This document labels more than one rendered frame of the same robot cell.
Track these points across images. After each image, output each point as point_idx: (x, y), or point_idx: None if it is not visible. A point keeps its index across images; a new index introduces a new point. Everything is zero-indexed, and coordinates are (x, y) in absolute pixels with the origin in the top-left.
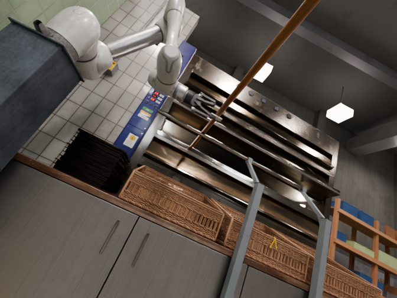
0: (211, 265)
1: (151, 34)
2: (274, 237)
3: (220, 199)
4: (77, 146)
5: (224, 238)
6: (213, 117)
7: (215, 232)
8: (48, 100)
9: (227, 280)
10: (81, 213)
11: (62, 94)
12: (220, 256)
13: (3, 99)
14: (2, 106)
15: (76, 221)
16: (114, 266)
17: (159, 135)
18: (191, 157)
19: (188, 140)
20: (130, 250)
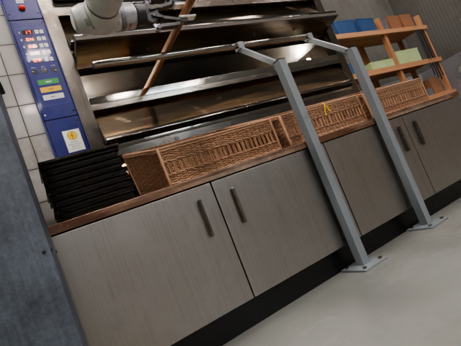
0: (298, 168)
1: None
2: (322, 104)
3: (233, 121)
4: (60, 184)
5: (287, 140)
6: (185, 19)
7: (276, 141)
8: (16, 142)
9: (320, 165)
10: (162, 224)
11: (12, 125)
12: (298, 154)
13: (16, 164)
14: (24, 173)
15: (166, 233)
16: (232, 235)
17: (99, 104)
18: (160, 101)
19: (123, 86)
20: (231, 214)
